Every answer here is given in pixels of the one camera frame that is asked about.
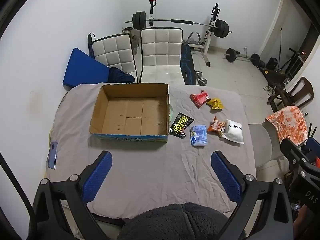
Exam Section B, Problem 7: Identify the black speaker box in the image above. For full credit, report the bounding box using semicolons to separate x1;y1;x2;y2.
266;57;279;70

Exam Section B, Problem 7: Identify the red floral packet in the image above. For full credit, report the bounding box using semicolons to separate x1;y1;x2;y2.
189;90;211;109

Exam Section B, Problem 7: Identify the cardboard box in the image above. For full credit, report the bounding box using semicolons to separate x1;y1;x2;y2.
89;82;170;143

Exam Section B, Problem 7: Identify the person's dark fleece clothing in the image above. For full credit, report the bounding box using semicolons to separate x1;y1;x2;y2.
117;203;229;240

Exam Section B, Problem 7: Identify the short barbell with black plates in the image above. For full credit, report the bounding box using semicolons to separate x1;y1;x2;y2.
224;48;262;67

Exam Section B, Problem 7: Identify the white tufted chair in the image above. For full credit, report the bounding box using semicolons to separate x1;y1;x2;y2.
91;33;137;83
139;27;185;84

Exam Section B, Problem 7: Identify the black blue weight bench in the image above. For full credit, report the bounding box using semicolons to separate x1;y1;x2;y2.
180;44;197;85

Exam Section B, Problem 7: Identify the dark blue cloth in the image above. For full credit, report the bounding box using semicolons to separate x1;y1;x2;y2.
107;67;135;83

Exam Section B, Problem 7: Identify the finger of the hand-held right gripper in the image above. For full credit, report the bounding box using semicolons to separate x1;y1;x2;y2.
280;138;320;178

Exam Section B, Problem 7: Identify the light blue tissue packet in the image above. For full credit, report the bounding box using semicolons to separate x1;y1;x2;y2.
190;124;208;147

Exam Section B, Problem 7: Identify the yellow snack packet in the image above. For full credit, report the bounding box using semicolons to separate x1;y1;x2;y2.
206;97;225;111

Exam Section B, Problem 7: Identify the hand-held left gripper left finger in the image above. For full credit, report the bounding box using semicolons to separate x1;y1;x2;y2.
27;151;113;240

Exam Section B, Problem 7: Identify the long barbell with black plates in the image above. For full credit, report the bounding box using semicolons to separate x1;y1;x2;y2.
124;11;232;39

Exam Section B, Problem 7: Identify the white sock packet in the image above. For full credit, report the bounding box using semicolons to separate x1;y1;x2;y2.
221;119;244;145

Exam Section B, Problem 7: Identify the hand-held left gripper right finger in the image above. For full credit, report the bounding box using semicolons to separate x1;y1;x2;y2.
211;151;294;240

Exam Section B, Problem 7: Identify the orange floral towel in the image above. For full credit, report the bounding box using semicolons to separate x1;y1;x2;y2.
265;106;308;147

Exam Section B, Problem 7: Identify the blue foam mat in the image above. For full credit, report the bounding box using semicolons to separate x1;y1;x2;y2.
62;47;112;90

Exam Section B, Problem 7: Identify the dark folded frame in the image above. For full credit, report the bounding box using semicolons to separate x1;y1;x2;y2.
87;32;97;58

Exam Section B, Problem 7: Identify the orange cartoon snack packet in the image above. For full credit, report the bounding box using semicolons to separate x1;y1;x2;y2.
207;116;227;137

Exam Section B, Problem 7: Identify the brown wooden chair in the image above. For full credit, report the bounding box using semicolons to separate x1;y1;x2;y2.
287;77;315;108

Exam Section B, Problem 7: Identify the white barbell rack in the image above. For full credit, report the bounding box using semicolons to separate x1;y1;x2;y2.
149;0;220;67

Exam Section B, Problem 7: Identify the black wipes packet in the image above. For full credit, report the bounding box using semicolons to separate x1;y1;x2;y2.
169;113;195;138

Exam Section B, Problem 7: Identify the blue smartphone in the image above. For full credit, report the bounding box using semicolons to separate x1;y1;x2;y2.
48;141;58;170

